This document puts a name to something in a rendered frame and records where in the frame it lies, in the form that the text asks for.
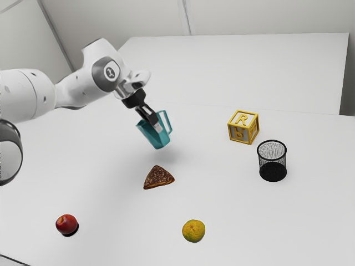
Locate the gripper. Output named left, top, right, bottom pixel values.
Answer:
left=121, top=88, right=163, bottom=133

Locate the red apple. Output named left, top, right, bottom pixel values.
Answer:
left=55, top=214, right=79, bottom=236

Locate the black mesh pen holder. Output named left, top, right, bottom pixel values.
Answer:
left=256, top=140, right=288, bottom=183

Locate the yellow-green citrus fruit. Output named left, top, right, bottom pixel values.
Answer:
left=181, top=219, right=206, bottom=243

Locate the teal faceted mug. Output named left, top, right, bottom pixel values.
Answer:
left=135, top=110, right=173, bottom=150

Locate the brown triangular pastry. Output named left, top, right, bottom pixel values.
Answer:
left=143, top=165, right=175, bottom=190

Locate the yellow letter block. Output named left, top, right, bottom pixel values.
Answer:
left=227, top=109, right=260, bottom=146

